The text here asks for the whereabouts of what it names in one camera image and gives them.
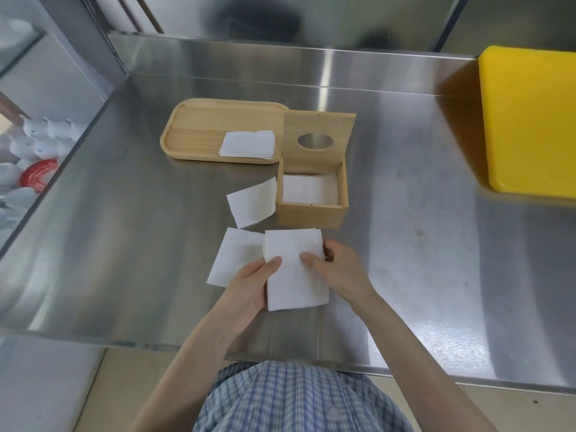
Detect person's right hand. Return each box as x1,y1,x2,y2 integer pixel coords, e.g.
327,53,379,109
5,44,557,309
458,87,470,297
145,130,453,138
300,239,378,306

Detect person's left hand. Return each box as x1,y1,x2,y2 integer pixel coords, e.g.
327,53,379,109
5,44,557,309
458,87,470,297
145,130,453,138
215,256,283,329

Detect person's left forearm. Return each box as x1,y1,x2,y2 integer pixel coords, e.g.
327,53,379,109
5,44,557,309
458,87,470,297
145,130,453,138
128,310,244,432

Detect person's right forearm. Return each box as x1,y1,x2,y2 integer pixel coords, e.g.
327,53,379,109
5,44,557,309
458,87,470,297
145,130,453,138
351,290,498,432

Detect white paper napkin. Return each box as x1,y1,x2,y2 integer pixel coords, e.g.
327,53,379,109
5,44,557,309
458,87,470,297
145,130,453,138
226,177,278,229
206,227,267,288

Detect white napkin inside box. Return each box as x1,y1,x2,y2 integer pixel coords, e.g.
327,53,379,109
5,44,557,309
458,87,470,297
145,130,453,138
283,175,338,206

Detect wooden napkin box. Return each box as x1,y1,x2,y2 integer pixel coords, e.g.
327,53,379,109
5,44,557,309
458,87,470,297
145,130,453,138
276,110,356,230

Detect stack of white napkins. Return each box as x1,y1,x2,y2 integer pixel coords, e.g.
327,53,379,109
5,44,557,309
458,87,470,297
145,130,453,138
219,130,275,160

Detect blue checkered shirt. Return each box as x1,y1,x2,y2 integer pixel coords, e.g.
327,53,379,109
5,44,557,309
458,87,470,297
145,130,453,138
193,361,415,432

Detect wooden tray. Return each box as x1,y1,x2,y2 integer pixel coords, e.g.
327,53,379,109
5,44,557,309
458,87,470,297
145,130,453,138
160,98,289,165

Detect red round lid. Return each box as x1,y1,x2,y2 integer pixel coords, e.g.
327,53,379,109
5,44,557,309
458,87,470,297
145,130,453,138
20,159,59,192

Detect yellow cutting board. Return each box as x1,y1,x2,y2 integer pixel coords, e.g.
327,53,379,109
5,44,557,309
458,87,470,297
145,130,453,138
478,45,576,199

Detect pile of white cups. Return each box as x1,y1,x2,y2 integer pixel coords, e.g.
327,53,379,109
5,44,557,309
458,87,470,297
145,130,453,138
0,116,88,239

